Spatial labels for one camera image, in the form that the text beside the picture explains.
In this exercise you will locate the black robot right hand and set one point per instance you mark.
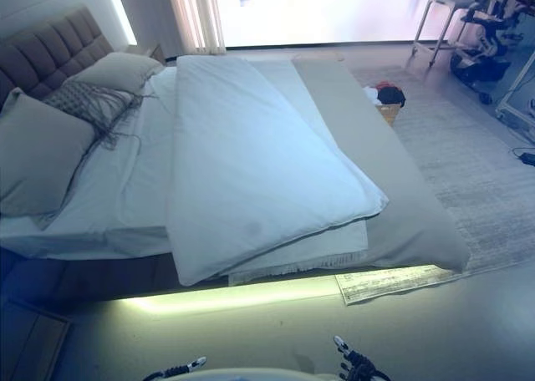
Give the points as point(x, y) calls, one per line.
point(357, 366)

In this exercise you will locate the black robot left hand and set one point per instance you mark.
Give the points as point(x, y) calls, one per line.
point(184, 369)

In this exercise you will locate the white duvet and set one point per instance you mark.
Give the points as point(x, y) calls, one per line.
point(251, 147)

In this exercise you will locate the beige bed runner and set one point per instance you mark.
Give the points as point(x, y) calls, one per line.
point(397, 189)

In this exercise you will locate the white bed sheet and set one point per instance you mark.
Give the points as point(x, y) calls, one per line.
point(117, 189)

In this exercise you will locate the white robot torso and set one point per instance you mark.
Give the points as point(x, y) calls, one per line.
point(259, 376)

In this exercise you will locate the wooden nightstand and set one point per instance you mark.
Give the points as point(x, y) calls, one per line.
point(154, 53)
point(29, 339)

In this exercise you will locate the grey rug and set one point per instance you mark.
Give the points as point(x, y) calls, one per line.
point(460, 168)

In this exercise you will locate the wicker basket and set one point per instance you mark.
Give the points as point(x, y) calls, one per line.
point(388, 113)

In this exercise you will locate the beige pillow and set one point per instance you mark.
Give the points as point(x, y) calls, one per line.
point(37, 159)
point(121, 69)

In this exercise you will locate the white garment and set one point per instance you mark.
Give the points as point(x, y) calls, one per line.
point(370, 94)

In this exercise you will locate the black garment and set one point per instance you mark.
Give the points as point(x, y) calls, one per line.
point(393, 94)

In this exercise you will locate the red garment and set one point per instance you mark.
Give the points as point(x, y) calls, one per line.
point(382, 85)

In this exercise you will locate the grey fringed cushion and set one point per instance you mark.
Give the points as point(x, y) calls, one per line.
point(79, 99)

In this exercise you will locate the white framed panel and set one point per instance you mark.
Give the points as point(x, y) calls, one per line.
point(518, 105)

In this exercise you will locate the black wheeled machine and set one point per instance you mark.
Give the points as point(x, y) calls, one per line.
point(480, 67)

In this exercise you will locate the brown tufted headboard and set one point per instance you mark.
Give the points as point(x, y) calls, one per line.
point(50, 42)

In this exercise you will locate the beige curtain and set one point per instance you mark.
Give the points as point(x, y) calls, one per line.
point(194, 13)

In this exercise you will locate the dark bed frame base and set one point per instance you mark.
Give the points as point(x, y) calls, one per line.
point(104, 276)

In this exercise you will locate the lit wall light panel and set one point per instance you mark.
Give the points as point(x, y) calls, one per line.
point(121, 9)

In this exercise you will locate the white metal frame table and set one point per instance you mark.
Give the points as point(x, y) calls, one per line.
point(439, 5)

